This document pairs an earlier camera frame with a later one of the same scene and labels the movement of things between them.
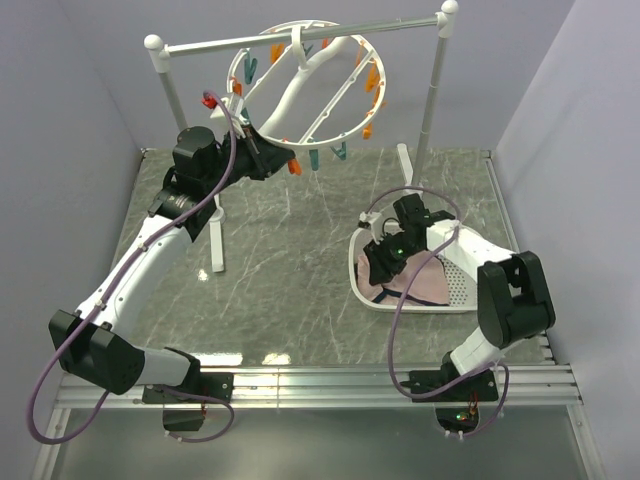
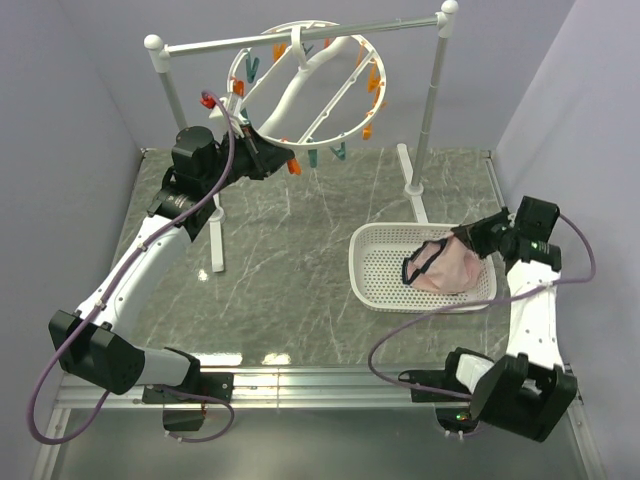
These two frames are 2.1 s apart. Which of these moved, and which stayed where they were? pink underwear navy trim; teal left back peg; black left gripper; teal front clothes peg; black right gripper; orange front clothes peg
Moved: black right gripper; pink underwear navy trim
Stayed: teal left back peg; teal front clothes peg; orange front clothes peg; black left gripper
